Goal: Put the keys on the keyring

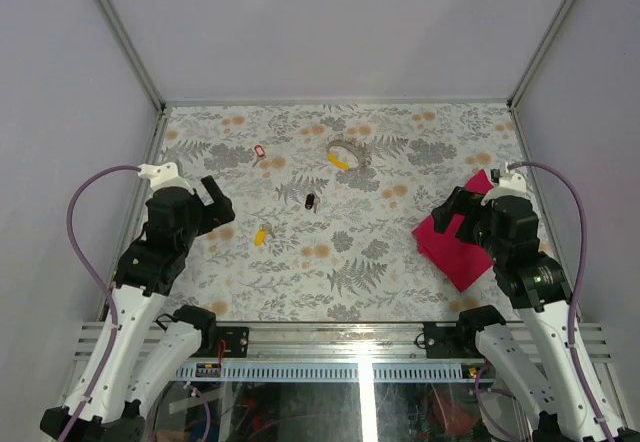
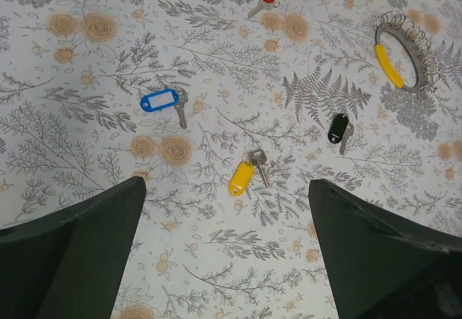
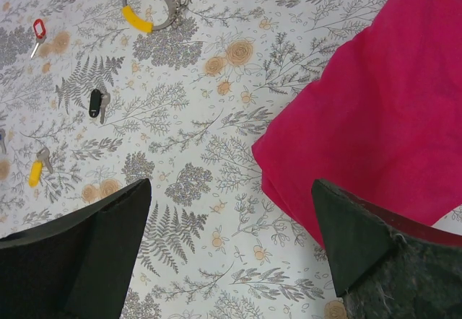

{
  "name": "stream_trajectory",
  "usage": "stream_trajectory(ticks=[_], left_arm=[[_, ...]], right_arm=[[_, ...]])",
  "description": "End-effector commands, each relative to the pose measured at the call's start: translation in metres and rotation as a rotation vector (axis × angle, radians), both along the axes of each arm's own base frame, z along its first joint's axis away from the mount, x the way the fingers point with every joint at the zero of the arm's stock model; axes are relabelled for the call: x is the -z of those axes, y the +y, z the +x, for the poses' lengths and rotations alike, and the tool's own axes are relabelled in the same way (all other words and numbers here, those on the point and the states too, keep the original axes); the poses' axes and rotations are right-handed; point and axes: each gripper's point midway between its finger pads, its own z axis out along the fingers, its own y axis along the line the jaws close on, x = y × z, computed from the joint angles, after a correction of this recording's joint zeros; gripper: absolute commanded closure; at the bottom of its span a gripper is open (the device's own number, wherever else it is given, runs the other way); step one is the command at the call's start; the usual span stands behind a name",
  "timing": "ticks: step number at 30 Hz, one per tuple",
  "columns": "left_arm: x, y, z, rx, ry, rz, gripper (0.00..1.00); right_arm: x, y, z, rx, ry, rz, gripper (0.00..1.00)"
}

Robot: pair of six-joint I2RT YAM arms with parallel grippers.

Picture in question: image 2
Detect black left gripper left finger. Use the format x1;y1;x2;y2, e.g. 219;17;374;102
1;177;147;318

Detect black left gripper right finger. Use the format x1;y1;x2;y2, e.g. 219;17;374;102
308;180;461;318

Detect yellow tagged key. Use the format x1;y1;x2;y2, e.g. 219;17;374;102
228;148;270;196

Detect blue tagged key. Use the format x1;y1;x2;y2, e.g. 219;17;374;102
140;88;188;129

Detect large keyring with yellow grip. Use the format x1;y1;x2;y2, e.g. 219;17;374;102
373;12;440;99

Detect black tagged key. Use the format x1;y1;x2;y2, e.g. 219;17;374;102
328;113;354;155

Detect floral tablecloth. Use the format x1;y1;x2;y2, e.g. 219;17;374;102
1;0;461;318

